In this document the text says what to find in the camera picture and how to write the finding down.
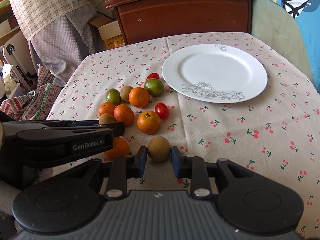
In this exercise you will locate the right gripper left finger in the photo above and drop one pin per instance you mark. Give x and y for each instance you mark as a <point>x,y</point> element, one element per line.
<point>122,169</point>

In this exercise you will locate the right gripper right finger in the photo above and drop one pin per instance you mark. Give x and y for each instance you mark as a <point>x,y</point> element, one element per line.
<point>193,168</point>

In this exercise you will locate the orange tangerine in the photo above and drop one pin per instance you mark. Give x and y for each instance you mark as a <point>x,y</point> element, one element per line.
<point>106,108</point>
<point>120,148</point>
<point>123,113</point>
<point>139,97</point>
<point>149,122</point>

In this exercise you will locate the brown kiwi fruit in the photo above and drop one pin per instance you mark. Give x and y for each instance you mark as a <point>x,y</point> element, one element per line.
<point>158,149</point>
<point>124,93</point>
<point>107,118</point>

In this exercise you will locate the red cherry tomato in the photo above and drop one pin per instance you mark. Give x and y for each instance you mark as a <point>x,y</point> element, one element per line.
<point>153,76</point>
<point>162,110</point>

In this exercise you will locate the green citrus fruit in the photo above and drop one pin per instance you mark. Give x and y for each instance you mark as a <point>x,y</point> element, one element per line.
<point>154,87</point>
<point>113,96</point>

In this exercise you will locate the striped patterned blanket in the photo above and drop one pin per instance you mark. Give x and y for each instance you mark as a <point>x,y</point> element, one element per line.
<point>37,104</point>

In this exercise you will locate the cherry print tablecloth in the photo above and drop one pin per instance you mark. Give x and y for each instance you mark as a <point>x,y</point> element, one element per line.
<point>275,134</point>

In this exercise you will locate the white floral plate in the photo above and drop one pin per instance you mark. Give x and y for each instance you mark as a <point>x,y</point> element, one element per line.
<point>215,73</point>

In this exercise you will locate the checkered cloth cover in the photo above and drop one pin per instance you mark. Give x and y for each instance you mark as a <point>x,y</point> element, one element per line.
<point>58,33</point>

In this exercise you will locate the cardboard box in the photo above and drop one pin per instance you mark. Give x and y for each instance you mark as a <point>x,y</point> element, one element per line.
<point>109,31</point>

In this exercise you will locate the brown wooden cabinet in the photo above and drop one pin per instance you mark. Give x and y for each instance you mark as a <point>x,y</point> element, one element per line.
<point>142,20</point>

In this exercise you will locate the green sofa cover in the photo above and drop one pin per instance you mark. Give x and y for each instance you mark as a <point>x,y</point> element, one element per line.
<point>276,28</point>

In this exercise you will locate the blue cartoon pillow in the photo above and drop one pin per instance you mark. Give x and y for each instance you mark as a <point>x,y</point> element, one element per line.
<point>306,15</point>

